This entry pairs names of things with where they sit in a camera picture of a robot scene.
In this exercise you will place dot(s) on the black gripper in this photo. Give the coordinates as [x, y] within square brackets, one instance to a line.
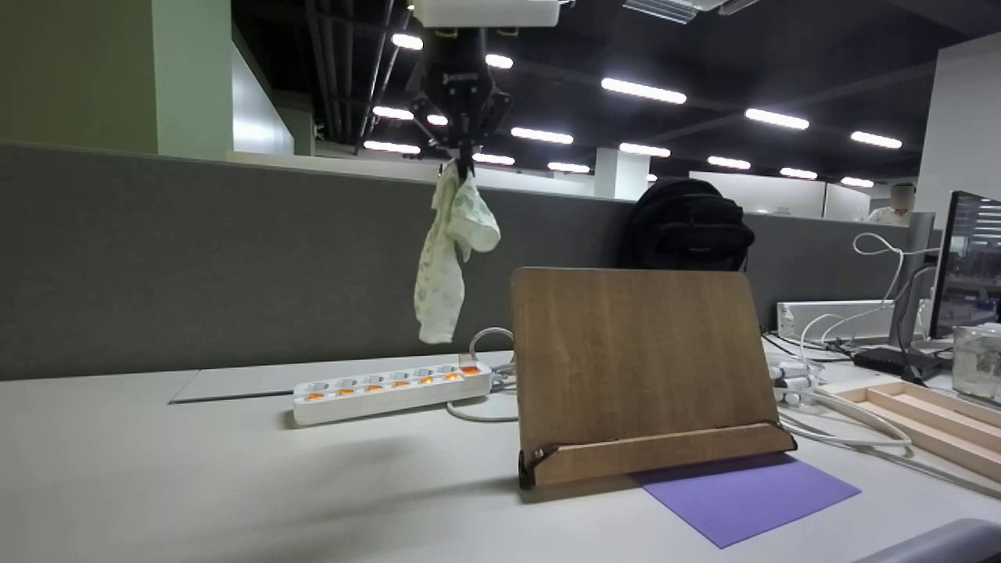
[462, 72]

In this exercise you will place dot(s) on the green patterned white cloth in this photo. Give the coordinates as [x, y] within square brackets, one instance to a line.
[443, 270]

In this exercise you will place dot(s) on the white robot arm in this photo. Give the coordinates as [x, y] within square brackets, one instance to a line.
[488, 11]

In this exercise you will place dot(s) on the wooden book stand board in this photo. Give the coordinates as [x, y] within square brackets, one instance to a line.
[635, 364]

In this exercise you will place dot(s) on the black backpack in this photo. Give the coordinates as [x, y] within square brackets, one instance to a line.
[684, 229]

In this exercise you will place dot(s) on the white power strip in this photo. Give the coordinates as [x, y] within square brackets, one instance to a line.
[393, 388]

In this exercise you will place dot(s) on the grey office partition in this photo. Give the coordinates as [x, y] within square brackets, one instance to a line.
[206, 261]

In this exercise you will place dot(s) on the white flat box device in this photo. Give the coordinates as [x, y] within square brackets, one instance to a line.
[833, 320]

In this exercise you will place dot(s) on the person in white shirt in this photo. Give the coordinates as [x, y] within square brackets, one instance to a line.
[897, 208]

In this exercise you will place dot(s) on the purple paper sheet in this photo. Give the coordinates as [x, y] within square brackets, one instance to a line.
[745, 499]

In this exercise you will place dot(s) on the grey monitor stand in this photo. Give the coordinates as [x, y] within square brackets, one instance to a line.
[909, 331]

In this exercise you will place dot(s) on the computer monitor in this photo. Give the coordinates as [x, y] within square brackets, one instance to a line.
[970, 268]

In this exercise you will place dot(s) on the clear plastic box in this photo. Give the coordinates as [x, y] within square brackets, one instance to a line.
[980, 364]

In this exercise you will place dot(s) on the light wooden frame tray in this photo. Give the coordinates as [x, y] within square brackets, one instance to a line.
[928, 418]

